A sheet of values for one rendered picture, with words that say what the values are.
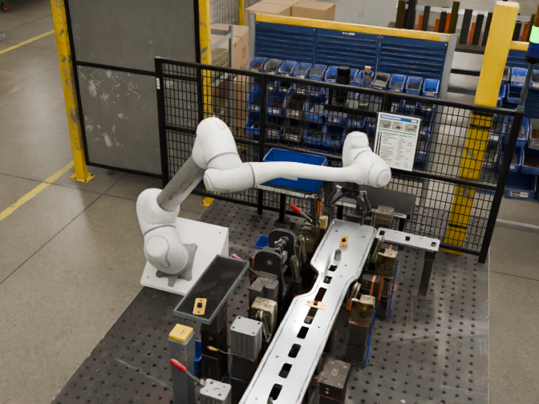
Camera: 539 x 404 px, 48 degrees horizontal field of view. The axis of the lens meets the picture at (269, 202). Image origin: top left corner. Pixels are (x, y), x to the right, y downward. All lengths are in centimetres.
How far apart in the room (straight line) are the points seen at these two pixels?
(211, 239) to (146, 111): 216
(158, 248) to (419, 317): 124
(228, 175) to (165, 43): 244
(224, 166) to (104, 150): 304
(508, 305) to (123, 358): 264
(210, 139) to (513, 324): 252
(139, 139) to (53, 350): 198
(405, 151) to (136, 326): 155
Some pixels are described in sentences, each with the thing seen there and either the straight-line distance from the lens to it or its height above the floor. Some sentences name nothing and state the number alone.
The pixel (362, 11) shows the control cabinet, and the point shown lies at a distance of 911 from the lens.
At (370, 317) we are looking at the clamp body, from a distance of 246.
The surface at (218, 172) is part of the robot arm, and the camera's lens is 232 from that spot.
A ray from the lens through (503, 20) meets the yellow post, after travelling 295.
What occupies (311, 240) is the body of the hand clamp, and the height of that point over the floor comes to 100.
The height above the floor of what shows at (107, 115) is 64.
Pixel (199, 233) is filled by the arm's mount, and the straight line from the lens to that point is 298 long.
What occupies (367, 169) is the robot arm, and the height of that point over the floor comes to 149.
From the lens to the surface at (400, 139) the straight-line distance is 312.
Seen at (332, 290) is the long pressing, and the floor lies 100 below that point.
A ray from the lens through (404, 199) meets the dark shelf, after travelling 317.
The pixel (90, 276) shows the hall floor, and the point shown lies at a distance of 433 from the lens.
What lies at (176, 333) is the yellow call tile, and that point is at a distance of 208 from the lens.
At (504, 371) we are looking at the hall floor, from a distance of 386.
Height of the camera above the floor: 256
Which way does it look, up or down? 30 degrees down
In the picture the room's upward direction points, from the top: 2 degrees clockwise
